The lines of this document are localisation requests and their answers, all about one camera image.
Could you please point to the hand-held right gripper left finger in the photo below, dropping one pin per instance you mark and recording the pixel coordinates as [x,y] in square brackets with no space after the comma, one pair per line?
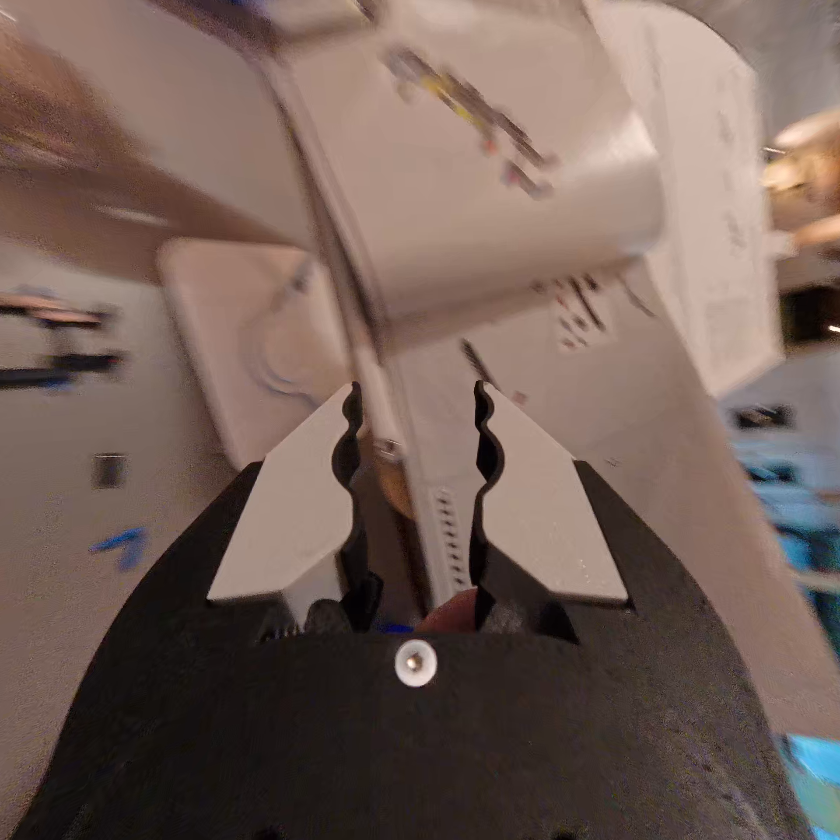
[289,525]

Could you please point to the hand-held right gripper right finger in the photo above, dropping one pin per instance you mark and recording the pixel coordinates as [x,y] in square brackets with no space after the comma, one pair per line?
[551,525]

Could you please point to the black lego chassis assembly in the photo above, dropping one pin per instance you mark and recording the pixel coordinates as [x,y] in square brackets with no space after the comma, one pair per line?
[59,364]

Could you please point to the blue lego pin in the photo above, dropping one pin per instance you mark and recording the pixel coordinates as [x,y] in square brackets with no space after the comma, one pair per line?
[111,542]
[130,556]

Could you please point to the small black lego piece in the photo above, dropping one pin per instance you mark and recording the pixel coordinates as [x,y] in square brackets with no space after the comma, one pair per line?
[109,470]

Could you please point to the lego instruction booklet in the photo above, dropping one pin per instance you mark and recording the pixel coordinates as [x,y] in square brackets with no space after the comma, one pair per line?
[459,197]

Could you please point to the white book stand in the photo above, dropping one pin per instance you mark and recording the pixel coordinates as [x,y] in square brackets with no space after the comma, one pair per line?
[210,315]

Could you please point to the white printed paper sheet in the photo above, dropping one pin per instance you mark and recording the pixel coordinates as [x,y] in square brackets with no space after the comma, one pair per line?
[709,197]

